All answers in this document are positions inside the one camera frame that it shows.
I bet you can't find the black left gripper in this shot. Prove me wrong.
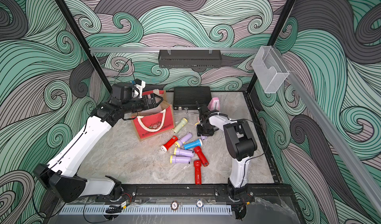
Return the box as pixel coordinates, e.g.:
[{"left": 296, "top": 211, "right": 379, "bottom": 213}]
[{"left": 121, "top": 94, "right": 163, "bottom": 116}]

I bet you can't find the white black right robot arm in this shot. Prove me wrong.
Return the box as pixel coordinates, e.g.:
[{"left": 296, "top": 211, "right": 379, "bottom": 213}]
[{"left": 196, "top": 106, "right": 258, "bottom": 198}]

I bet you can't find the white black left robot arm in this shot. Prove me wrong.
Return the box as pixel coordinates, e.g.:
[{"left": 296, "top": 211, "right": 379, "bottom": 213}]
[{"left": 34, "top": 79, "right": 164, "bottom": 203}]

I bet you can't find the red canvas tote bag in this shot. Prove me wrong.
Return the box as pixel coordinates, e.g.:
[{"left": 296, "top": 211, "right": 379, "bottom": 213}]
[{"left": 131, "top": 89, "right": 175, "bottom": 141}]

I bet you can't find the blue flashlight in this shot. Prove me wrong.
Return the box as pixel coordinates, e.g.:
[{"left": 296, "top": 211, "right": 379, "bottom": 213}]
[{"left": 183, "top": 138, "right": 202, "bottom": 150}]

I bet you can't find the pale green flashlight upper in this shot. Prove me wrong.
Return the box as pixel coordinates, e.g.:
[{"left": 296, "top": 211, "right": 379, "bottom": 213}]
[{"left": 172, "top": 118, "right": 188, "bottom": 134}]

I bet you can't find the red flashlight middle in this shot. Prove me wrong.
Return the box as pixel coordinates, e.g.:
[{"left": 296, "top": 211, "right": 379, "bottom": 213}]
[{"left": 194, "top": 146, "right": 209, "bottom": 167}]

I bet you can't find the black hard carry case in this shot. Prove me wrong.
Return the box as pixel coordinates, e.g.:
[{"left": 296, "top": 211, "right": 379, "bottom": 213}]
[{"left": 173, "top": 86, "right": 212, "bottom": 110}]

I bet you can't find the pink metronome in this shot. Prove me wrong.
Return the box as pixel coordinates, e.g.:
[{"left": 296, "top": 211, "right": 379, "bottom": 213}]
[{"left": 207, "top": 97, "right": 220, "bottom": 111}]

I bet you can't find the purple flashlight middle row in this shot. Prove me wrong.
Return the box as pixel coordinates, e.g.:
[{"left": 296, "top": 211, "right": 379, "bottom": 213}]
[{"left": 174, "top": 147, "right": 194, "bottom": 158}]

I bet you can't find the purple flashlight row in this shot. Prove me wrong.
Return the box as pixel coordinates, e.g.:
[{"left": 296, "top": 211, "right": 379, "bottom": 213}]
[
  {"left": 170, "top": 155, "right": 191, "bottom": 164},
  {"left": 174, "top": 147, "right": 194, "bottom": 158}
]

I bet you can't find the red flashlight bottom centre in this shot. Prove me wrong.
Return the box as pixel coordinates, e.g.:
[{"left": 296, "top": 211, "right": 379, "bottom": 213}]
[{"left": 193, "top": 160, "right": 202, "bottom": 185}]

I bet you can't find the purple flashlight lower row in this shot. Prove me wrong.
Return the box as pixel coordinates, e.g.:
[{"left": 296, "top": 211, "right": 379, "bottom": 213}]
[{"left": 170, "top": 155, "right": 191, "bottom": 164}]

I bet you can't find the red flashlight white head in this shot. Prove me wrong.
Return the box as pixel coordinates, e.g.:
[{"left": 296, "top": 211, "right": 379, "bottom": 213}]
[{"left": 160, "top": 136, "right": 178, "bottom": 152}]

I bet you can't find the black wall-mounted shelf tray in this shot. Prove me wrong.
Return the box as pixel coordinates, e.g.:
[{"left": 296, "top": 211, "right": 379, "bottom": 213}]
[{"left": 158, "top": 49, "right": 222, "bottom": 68}]

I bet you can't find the black front mounting rail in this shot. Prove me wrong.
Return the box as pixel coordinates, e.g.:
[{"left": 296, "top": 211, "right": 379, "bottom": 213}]
[{"left": 56, "top": 183, "right": 280, "bottom": 198}]

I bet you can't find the aluminium rail back wall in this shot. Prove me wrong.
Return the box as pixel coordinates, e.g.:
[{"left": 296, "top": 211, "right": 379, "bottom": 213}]
[{"left": 89, "top": 47, "right": 259, "bottom": 54}]

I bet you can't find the aluminium rail wall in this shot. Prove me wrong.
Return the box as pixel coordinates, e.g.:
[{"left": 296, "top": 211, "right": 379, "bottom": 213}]
[
  {"left": 274, "top": 48, "right": 381, "bottom": 213},
  {"left": 89, "top": 47, "right": 259, "bottom": 54}
]

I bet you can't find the clear plastic wall bin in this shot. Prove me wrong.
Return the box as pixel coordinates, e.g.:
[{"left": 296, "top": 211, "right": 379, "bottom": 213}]
[{"left": 252, "top": 46, "right": 289, "bottom": 94}]

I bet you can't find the white slotted cable duct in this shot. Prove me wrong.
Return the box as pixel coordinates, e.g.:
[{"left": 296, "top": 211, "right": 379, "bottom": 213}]
[{"left": 60, "top": 205, "right": 232, "bottom": 216}]

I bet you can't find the aluminium rail right wall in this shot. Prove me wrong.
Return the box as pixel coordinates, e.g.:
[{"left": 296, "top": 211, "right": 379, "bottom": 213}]
[{"left": 274, "top": 48, "right": 381, "bottom": 213}]

